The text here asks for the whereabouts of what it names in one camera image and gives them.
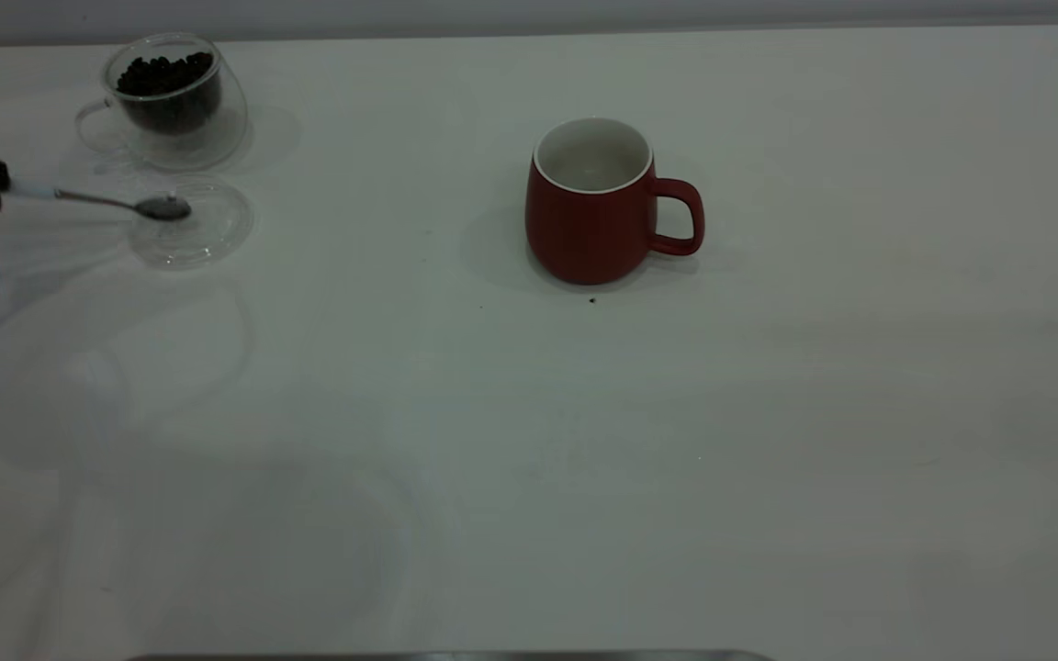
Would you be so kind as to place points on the clear glass saucer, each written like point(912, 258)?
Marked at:
point(212, 243)

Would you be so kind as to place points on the red ceramic mug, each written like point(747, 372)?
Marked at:
point(584, 234)

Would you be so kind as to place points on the dark coffee beans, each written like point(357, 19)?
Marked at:
point(166, 87)

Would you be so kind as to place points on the clear glass cup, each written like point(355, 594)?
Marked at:
point(217, 142)

